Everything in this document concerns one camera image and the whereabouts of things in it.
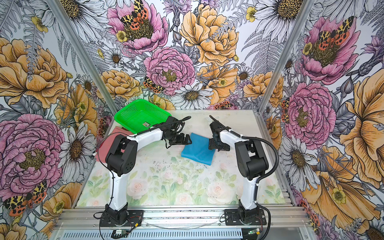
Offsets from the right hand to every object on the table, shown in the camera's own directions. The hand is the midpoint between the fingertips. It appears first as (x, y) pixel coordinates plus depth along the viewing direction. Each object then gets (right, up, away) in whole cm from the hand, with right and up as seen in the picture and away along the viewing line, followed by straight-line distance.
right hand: (218, 151), depth 97 cm
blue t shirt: (-12, +1, -2) cm, 13 cm away
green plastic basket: (-59, +25, +23) cm, 68 cm away
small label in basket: (-51, +17, +15) cm, 56 cm away
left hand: (-22, +4, 0) cm, 22 cm away
